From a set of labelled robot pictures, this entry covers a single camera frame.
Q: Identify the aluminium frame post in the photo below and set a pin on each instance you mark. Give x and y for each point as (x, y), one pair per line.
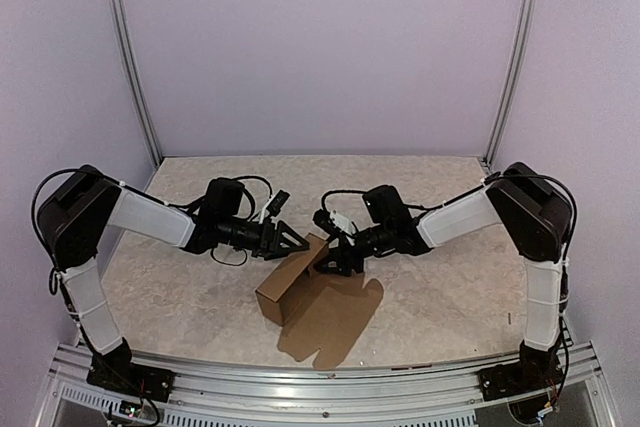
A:
(514, 67)
(131, 72)

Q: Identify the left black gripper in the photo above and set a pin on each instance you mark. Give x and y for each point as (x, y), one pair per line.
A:
(270, 246)

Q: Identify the right aluminium frame post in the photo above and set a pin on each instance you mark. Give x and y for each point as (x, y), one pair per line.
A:
(514, 67)

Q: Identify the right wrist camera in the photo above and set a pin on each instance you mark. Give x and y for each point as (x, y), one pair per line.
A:
(334, 223)

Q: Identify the front aluminium rail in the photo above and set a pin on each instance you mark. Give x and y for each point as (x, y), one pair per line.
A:
(218, 394)

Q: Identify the brown cardboard box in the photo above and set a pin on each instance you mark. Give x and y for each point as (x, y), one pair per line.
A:
(321, 316)

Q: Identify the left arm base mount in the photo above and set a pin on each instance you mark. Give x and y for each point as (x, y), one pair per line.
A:
(146, 382)

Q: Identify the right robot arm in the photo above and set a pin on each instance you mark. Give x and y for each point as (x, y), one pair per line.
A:
(534, 214)

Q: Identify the left aluminium frame post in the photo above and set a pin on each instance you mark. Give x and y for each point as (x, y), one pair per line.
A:
(131, 72)

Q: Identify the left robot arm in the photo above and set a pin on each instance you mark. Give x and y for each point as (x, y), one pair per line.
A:
(74, 210)

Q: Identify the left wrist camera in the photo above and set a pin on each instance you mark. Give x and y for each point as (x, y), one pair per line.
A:
(274, 205)

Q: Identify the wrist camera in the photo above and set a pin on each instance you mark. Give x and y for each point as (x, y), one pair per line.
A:
(274, 205)
(334, 223)

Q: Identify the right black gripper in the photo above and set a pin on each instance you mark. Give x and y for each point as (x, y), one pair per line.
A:
(343, 256)

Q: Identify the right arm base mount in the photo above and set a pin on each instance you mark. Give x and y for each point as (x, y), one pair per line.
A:
(517, 378)

